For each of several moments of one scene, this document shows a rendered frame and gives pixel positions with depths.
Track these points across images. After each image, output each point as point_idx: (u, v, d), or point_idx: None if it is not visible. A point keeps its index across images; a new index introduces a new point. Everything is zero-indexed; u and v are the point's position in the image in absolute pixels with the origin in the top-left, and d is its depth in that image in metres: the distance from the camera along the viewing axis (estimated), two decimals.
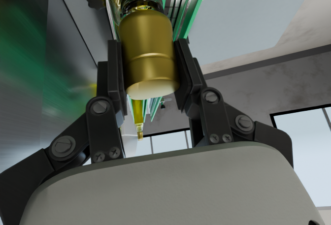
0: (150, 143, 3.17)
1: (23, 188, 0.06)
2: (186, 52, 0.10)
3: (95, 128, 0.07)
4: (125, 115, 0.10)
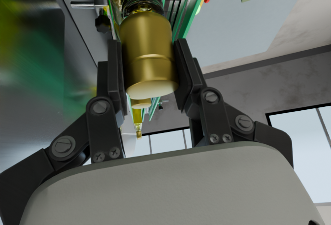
0: (148, 141, 3.24)
1: (23, 188, 0.06)
2: (186, 52, 0.10)
3: (95, 128, 0.07)
4: (125, 115, 0.10)
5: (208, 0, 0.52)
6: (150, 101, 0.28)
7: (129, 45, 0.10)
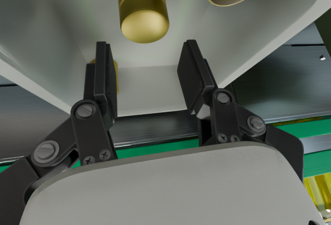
0: None
1: (7, 199, 0.06)
2: (197, 53, 0.10)
3: (82, 132, 0.07)
4: (115, 118, 0.10)
5: None
6: None
7: None
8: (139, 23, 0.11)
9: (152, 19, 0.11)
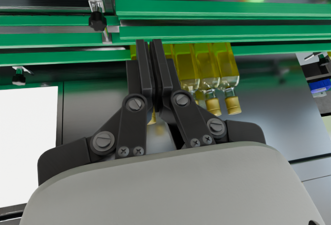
0: None
1: (62, 171, 0.07)
2: (160, 53, 0.10)
3: (126, 122, 0.07)
4: (150, 112, 0.11)
5: None
6: (239, 109, 0.43)
7: None
8: None
9: None
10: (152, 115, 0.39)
